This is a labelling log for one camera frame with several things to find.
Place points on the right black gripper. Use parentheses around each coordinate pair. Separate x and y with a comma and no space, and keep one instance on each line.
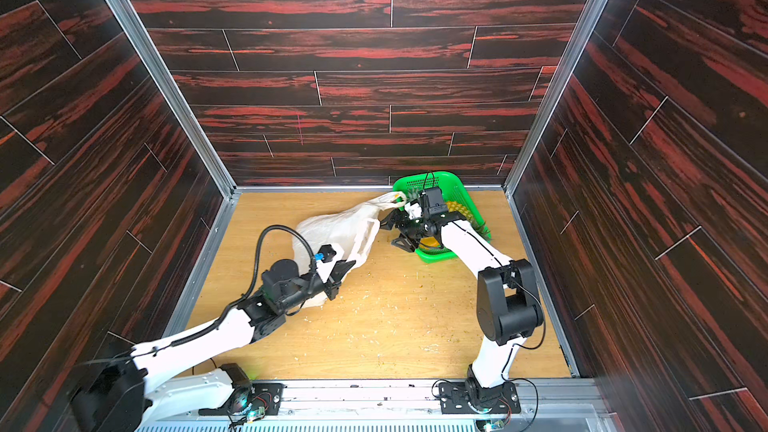
(403,226)

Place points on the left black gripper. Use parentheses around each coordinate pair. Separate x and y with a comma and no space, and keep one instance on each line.
(341,270)

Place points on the yellow pineapple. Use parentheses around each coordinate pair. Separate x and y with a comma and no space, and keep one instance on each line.
(430,245)
(454,206)

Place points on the white plastic bag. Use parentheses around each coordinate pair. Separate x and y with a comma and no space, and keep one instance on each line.
(353,229)

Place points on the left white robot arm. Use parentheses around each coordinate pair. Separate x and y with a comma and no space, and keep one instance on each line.
(146,384)

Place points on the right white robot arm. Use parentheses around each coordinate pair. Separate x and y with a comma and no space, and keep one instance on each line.
(508,305)

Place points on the green plastic basket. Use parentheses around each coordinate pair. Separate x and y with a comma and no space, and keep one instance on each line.
(453,190)

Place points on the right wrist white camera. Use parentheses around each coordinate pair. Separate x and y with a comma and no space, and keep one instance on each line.
(414,210)

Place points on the wrist white camera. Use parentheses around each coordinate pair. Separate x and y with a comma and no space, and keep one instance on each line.
(326,258)
(414,210)

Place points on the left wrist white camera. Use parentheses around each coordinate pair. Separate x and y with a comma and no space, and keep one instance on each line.
(326,258)

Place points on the metal front rail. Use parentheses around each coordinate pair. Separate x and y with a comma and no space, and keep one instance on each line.
(542,404)

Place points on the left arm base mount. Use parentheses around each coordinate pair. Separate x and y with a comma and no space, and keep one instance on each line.
(249,401)

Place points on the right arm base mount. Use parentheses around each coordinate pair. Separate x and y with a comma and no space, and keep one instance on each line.
(497,404)

